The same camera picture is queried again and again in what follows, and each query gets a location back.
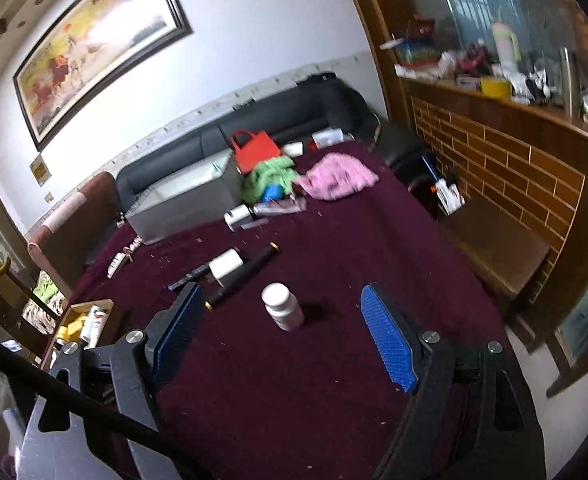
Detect white tube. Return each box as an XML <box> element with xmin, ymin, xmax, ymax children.
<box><xmin>80</xmin><ymin>306</ymin><xmax>107</xmax><ymax>348</ymax></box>

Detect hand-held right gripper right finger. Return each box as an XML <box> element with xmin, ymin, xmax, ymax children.
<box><xmin>360</xmin><ymin>284</ymin><xmax>545</xmax><ymax>480</ymax></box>

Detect green cloth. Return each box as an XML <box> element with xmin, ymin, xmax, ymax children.
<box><xmin>239</xmin><ymin>156</ymin><xmax>300</xmax><ymax>204</ymax></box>

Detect cardboard box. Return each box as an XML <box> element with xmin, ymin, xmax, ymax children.
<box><xmin>49</xmin><ymin>299</ymin><xmax>125</xmax><ymax>361</ymax></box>

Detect green printed bag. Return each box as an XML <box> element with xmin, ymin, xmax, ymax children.
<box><xmin>21</xmin><ymin>270</ymin><xmax>70</xmax><ymax>336</ymax></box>

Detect steel thermos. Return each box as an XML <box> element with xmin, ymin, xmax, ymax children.
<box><xmin>559</xmin><ymin>46</ymin><xmax>582</xmax><ymax>121</ymax></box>

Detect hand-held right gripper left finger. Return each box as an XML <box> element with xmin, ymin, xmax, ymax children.
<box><xmin>39</xmin><ymin>281</ymin><xmax>206</xmax><ymax>480</ymax></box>

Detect black pen with gold ends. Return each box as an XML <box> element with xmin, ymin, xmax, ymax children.
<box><xmin>204</xmin><ymin>242</ymin><xmax>281</xmax><ymax>311</ymax></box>

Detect white charger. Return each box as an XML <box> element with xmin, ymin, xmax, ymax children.
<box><xmin>208</xmin><ymin>248</ymin><xmax>245</xmax><ymax>286</ymax></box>

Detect white and green tumbler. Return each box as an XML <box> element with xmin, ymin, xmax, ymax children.
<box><xmin>490</xmin><ymin>21</ymin><xmax>520</xmax><ymax>76</ymax></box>

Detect black cable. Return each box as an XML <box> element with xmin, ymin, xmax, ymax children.
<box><xmin>0</xmin><ymin>327</ymin><xmax>210</xmax><ymax>480</ymax></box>

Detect grey metal box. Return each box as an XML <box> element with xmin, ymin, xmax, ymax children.
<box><xmin>125</xmin><ymin>149</ymin><xmax>245</xmax><ymax>246</ymax></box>

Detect white and black box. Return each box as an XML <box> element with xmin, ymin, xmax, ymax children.
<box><xmin>224</xmin><ymin>205</ymin><xmax>256</xmax><ymax>232</ymax></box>

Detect patterned strap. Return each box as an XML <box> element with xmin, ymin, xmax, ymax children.
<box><xmin>106</xmin><ymin>235</ymin><xmax>142</xmax><ymax>277</ymax></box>

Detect framed wall painting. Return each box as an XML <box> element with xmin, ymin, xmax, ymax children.
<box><xmin>13</xmin><ymin>0</ymin><xmax>194</xmax><ymax>152</ymax></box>

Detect black sofa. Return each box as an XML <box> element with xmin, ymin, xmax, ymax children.
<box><xmin>116</xmin><ymin>72</ymin><xmax>390</xmax><ymax>201</ymax></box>

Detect wooden brick-pattern counter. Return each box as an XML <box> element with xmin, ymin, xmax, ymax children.
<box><xmin>339</xmin><ymin>0</ymin><xmax>588</xmax><ymax>396</ymax></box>

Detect black chair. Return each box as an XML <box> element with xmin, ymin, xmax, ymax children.
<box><xmin>374</xmin><ymin>121</ymin><xmax>442</xmax><ymax>196</ymax></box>

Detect red handbag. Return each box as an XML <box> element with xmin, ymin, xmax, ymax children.
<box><xmin>230</xmin><ymin>130</ymin><xmax>282</xmax><ymax>175</ymax></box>

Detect white and red carton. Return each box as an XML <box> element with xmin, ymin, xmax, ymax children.
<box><xmin>434</xmin><ymin>180</ymin><xmax>465</xmax><ymax>213</ymax></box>

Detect wooden bench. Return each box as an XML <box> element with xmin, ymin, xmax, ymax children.
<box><xmin>439</xmin><ymin>195</ymin><xmax>552</xmax><ymax>306</ymax></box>

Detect clear plastic container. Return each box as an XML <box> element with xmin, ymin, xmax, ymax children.
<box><xmin>311</xmin><ymin>129</ymin><xmax>346</xmax><ymax>151</ymax></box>

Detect yellow packet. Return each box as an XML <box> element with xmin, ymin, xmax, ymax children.
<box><xmin>56</xmin><ymin>312</ymin><xmax>87</xmax><ymax>341</ymax></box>

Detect pink cloth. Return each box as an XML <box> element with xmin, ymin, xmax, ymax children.
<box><xmin>294</xmin><ymin>152</ymin><xmax>380</xmax><ymax>202</ymax></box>

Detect pile of counter clutter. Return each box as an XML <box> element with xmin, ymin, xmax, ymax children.
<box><xmin>379</xmin><ymin>15</ymin><xmax>588</xmax><ymax>141</ymax></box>

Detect yellow container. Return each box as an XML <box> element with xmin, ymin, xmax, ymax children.
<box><xmin>480</xmin><ymin>76</ymin><xmax>514</xmax><ymax>100</ymax></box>

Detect white pill bottle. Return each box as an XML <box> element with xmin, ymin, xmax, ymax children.
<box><xmin>261</xmin><ymin>283</ymin><xmax>306</xmax><ymax>332</ymax></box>

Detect yellow wall sticker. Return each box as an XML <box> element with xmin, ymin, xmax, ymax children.
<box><xmin>29</xmin><ymin>154</ymin><xmax>52</xmax><ymax>186</ymax></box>

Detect brown upholstered chair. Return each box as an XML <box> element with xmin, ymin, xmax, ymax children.
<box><xmin>27</xmin><ymin>171</ymin><xmax>122</xmax><ymax>301</ymax></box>

